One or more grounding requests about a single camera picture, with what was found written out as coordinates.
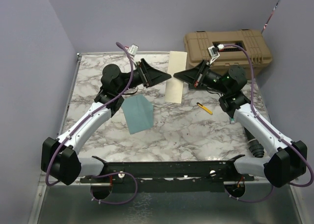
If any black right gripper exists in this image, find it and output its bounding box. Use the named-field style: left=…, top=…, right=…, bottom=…
left=174, top=59, right=230, bottom=95

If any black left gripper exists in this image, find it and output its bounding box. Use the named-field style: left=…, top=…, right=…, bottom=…
left=117, top=58, right=171, bottom=94

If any beige paper letter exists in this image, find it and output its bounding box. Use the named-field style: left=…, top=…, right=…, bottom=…
left=164, top=51, right=188, bottom=104

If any light blue paper envelope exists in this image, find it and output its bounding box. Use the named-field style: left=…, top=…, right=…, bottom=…
left=122, top=94, right=154, bottom=134

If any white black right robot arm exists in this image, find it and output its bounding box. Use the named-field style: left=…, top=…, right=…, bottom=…
left=174, top=60, right=307, bottom=188

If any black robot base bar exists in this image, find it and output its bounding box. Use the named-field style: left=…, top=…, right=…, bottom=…
left=80, top=158, right=254, bottom=193

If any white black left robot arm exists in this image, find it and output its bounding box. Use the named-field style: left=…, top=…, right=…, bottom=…
left=41, top=59, right=171, bottom=185

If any yellow utility knife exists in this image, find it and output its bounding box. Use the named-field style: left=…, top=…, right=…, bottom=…
left=197, top=102, right=213, bottom=115

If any tan plastic tool case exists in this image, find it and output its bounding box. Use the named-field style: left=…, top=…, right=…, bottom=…
left=183, top=29, right=273, bottom=79

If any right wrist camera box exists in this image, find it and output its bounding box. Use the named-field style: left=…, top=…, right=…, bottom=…
left=208, top=44, right=224, bottom=60

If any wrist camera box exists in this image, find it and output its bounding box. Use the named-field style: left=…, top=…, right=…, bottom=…
left=128, top=44, right=139, bottom=56
left=208, top=44, right=224, bottom=60

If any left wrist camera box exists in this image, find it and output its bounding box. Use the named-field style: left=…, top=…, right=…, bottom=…
left=128, top=44, right=139, bottom=56

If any black corrugated hose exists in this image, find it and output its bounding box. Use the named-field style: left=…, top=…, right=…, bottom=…
left=243, top=127, right=265, bottom=159

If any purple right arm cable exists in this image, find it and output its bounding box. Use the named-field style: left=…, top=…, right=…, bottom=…
left=220, top=44, right=310, bottom=202

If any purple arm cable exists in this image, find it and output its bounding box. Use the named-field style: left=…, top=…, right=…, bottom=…
left=220, top=44, right=310, bottom=202
left=45, top=42, right=138, bottom=205

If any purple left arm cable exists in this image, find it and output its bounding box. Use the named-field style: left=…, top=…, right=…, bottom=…
left=45, top=42, right=138, bottom=205

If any aluminium rail frame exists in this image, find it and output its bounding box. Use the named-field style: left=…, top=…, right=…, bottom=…
left=26, top=52, right=304, bottom=224

